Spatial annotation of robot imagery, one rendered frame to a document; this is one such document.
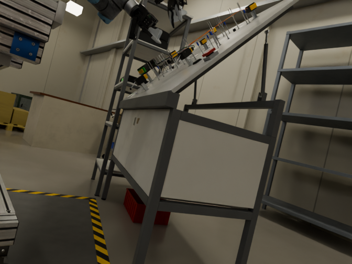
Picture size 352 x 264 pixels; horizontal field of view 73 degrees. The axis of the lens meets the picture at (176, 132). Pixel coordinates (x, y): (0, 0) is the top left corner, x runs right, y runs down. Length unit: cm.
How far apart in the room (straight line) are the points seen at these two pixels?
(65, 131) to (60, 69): 658
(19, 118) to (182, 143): 488
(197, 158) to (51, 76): 973
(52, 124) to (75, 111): 42
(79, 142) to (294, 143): 336
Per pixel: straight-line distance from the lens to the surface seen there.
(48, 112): 418
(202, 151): 109
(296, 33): 346
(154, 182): 103
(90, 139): 444
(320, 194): 351
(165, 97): 102
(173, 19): 147
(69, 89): 1074
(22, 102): 844
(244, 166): 123
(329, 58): 386
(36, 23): 117
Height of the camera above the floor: 69
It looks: 1 degrees up
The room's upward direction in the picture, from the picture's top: 14 degrees clockwise
